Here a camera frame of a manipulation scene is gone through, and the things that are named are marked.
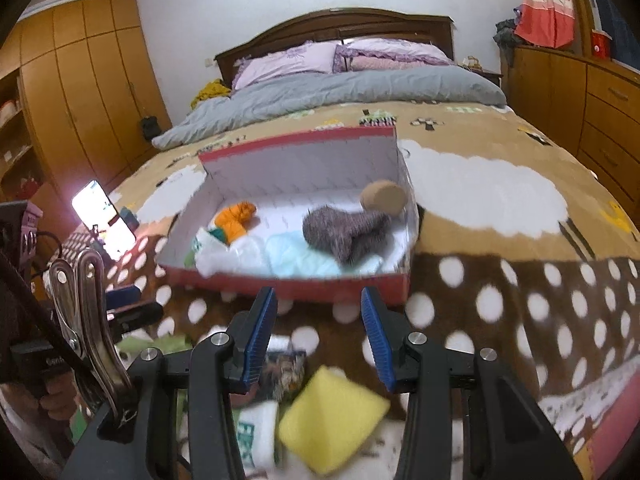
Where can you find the wooden dresser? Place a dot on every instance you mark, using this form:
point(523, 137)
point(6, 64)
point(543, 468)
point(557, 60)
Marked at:
point(600, 110)

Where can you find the small dark blue box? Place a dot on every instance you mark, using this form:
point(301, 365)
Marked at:
point(128, 218)

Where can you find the red cardboard shoe box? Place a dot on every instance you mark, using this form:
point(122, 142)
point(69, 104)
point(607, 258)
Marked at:
point(320, 170)

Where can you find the green and white sock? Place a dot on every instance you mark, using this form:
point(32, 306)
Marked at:
point(216, 234)
point(257, 435)

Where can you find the wooden wardrobe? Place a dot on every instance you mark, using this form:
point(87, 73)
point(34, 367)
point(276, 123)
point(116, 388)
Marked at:
point(90, 100)

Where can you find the dark wooden nightstand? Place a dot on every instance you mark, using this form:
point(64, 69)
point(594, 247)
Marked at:
point(492, 79)

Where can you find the pink pillow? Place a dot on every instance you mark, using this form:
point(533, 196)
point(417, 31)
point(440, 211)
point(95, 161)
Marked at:
point(380, 63)

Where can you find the brown spotted fleece blanket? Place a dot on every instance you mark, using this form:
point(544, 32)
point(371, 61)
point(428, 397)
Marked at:
point(500, 220)

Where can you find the yellow cloth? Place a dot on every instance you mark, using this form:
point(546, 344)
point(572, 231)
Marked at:
point(212, 92)

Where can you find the lilac pillow with frilled edge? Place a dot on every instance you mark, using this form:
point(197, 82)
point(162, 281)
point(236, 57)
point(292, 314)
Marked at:
point(400, 50)

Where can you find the smartphone with lit screen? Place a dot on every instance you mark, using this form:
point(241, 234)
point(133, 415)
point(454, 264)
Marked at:
point(100, 215)

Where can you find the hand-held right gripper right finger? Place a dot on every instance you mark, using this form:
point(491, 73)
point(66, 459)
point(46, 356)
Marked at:
point(380, 340)

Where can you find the light blue cloth sleeve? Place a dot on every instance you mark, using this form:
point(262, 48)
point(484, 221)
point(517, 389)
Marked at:
point(295, 260)

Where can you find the red container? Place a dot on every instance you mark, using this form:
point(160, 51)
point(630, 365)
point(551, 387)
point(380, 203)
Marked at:
point(601, 44)

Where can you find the black bag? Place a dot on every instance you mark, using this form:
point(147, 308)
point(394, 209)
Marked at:
point(149, 127)

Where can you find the dark patterned fabric pouch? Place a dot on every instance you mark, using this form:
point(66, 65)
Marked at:
point(285, 372)

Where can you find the metal spring clamp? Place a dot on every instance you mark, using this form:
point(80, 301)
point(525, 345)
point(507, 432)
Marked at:
point(90, 310)

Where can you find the grey duvet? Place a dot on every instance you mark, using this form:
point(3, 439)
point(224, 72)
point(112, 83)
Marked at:
point(350, 90)

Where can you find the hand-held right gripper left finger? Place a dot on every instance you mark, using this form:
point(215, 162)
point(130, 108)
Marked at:
point(255, 340)

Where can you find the white and red curtain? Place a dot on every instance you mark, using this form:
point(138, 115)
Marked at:
point(542, 5)

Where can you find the pile of dark clothes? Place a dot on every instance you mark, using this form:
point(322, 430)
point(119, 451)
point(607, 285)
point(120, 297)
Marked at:
point(506, 34)

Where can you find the wooden bookshelf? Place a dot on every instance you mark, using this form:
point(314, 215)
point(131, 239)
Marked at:
point(15, 160)

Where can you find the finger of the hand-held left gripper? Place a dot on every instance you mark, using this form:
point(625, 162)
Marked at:
point(124, 296)
point(137, 316)

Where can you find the yellow sponge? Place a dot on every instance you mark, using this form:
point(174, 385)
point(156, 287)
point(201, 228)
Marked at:
point(330, 420)

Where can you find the person's left hand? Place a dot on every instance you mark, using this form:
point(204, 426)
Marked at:
point(57, 400)

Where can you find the orange fabric toy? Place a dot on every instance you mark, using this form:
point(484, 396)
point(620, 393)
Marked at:
point(237, 215)

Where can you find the tan round plush toy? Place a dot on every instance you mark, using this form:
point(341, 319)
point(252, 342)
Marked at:
point(382, 199)

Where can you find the dark wooden headboard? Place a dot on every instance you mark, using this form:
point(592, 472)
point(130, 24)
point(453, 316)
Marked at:
point(350, 22)

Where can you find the grey knitted sock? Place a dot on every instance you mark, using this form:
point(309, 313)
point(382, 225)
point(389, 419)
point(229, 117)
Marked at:
point(340, 232)

